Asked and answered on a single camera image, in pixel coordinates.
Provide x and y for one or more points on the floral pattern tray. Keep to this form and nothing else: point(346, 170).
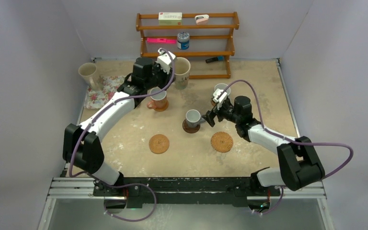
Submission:
point(98, 99)

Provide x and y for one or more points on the white green cardboard box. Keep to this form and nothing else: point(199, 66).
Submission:
point(169, 18)

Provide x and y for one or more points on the pink highlighter marker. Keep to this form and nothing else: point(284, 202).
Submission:
point(161, 41)

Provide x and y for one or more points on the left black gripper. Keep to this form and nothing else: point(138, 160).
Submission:
point(166, 76)

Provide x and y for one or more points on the wooden three-tier shelf rack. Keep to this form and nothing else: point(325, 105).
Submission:
point(182, 27)

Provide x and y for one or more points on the dark brown wooden coaster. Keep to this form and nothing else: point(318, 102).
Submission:
point(188, 129)

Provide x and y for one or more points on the small grey white mug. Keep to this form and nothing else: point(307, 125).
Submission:
point(193, 118)

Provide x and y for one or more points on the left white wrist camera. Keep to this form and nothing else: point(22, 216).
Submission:
point(165, 59)

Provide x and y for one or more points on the black aluminium base frame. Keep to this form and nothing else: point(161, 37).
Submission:
point(183, 203)

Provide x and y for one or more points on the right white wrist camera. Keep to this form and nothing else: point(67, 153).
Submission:
point(222, 96)

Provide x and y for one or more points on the blue mug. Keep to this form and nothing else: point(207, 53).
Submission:
point(221, 86)

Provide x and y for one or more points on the blue white lidded jar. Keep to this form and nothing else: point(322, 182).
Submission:
point(182, 40)

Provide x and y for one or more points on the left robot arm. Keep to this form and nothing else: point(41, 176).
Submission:
point(82, 143)

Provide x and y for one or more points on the tall cream mug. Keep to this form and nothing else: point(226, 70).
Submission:
point(89, 72)

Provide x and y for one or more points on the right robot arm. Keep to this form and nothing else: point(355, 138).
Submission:
point(299, 164)

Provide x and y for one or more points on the cream mug with plant print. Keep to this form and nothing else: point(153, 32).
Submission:
point(182, 72)

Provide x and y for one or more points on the black blue marker pen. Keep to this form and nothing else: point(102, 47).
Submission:
point(214, 59)

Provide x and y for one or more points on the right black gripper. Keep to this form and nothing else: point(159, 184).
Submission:
point(210, 116)

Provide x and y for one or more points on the woven rattan coaster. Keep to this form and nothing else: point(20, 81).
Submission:
point(222, 142)
point(159, 144)

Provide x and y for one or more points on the pink white small device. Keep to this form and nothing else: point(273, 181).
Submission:
point(201, 19)

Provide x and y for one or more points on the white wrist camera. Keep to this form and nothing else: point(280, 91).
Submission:
point(165, 59)
point(222, 96)

